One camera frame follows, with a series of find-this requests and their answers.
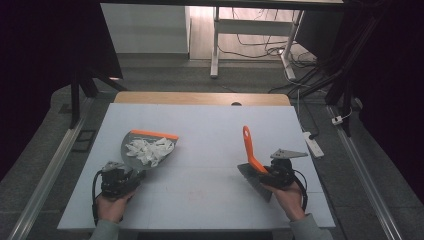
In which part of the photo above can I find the white cabinet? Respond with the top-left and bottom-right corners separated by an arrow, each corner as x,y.
101,3 -> 192,55

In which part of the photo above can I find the pile of white paper scraps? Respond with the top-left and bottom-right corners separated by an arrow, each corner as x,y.
125,136 -> 176,168

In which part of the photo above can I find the black floor frame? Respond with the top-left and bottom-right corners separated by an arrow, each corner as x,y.
71,128 -> 98,154

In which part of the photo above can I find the bundle of black floor cables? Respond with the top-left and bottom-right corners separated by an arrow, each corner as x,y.
218,8 -> 321,96

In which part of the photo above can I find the white desk frame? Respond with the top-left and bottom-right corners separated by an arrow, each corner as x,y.
209,6 -> 305,81

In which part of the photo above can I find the person's right hand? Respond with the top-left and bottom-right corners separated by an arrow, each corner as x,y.
263,180 -> 307,222

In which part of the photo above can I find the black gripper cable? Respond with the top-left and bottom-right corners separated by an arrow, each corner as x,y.
292,169 -> 309,212
91,169 -> 105,227

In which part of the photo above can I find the wooden table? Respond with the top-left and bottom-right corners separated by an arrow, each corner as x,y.
113,91 -> 292,107

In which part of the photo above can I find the person's left hand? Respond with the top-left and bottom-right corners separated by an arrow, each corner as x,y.
95,189 -> 137,224

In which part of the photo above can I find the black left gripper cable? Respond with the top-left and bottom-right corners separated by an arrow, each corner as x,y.
91,169 -> 105,227

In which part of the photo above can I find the grey dustpan with orange edge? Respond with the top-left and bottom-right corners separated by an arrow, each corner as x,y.
120,129 -> 180,172

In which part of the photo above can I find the white power strip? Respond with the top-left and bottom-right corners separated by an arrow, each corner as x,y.
302,131 -> 326,159

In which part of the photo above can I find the aluminium rail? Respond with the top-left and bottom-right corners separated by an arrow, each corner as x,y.
326,105 -> 404,240
7,98 -> 96,240

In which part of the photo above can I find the black stand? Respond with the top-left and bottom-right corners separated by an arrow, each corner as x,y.
289,13 -> 384,138
68,59 -> 129,130

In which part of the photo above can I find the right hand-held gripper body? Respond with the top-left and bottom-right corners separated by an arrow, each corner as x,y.
263,148 -> 310,192

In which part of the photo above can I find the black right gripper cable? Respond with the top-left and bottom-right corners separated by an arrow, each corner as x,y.
292,169 -> 309,212

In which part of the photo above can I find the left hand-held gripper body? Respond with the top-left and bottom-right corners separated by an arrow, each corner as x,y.
99,161 -> 136,200

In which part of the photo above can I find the orange-handled grey brush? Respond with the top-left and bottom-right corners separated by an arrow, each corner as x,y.
236,125 -> 274,204

